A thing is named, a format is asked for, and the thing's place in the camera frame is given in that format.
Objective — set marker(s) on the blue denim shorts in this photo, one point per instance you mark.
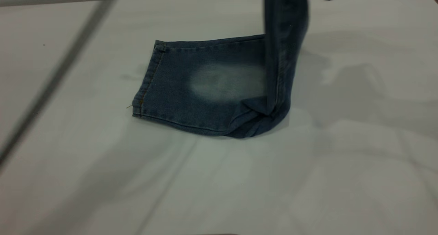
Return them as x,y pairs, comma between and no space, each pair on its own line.
205,84

